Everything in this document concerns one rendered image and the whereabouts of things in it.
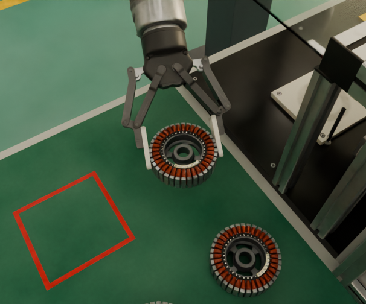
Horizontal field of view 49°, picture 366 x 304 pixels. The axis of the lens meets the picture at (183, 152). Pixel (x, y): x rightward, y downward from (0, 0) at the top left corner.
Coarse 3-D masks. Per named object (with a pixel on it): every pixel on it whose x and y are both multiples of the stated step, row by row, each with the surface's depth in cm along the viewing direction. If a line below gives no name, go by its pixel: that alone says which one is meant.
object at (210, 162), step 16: (176, 128) 67; (192, 128) 67; (160, 144) 65; (176, 144) 68; (192, 144) 68; (208, 144) 65; (160, 160) 63; (176, 160) 65; (192, 160) 66; (208, 160) 63; (160, 176) 64; (176, 176) 62; (192, 176) 63; (208, 176) 65
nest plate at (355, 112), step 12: (312, 72) 85; (288, 84) 83; (300, 84) 83; (276, 96) 81; (288, 96) 81; (300, 96) 81; (348, 96) 81; (288, 108) 80; (336, 108) 80; (348, 108) 80; (360, 108) 80; (348, 120) 78; (360, 120) 78; (324, 132) 76; (336, 132) 76
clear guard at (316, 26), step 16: (256, 0) 53; (272, 0) 53; (288, 0) 53; (304, 0) 53; (320, 0) 53; (336, 0) 53; (352, 0) 53; (272, 16) 52; (288, 16) 51; (304, 16) 51; (320, 16) 51; (336, 16) 51; (352, 16) 51; (304, 32) 50; (320, 32) 50; (336, 32) 50; (320, 48) 48
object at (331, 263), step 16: (272, 32) 97; (240, 48) 94; (192, 96) 86; (96, 112) 83; (64, 128) 81; (32, 144) 79; (224, 144) 79; (240, 160) 77; (256, 176) 75; (272, 192) 73; (288, 208) 71; (304, 224) 69; (304, 240) 68; (320, 256) 66
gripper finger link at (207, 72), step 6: (204, 60) 66; (204, 66) 66; (204, 72) 66; (210, 72) 66; (204, 78) 68; (210, 78) 66; (210, 84) 67; (216, 84) 66; (216, 90) 66; (222, 90) 66; (216, 96) 67; (222, 96) 66; (222, 102) 66; (228, 102) 66; (228, 108) 66
